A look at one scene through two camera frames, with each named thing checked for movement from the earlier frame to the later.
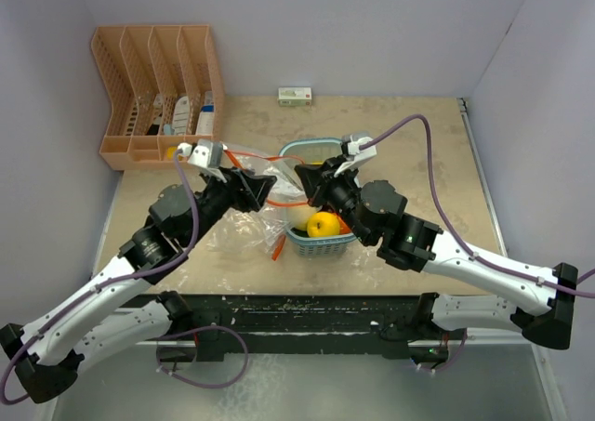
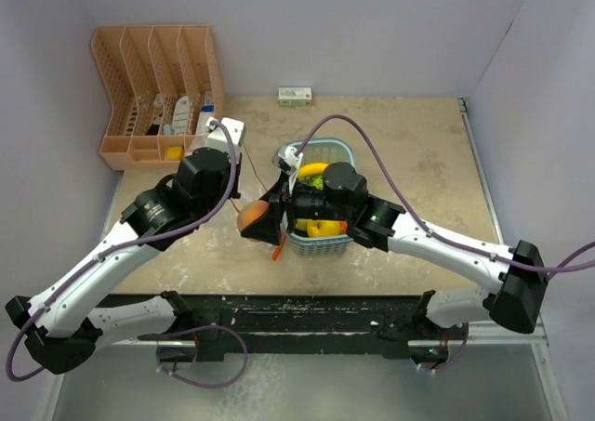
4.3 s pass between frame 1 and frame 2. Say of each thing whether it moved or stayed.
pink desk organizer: stayed
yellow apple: stayed
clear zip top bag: moved
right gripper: moved
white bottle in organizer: stayed
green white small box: stayed
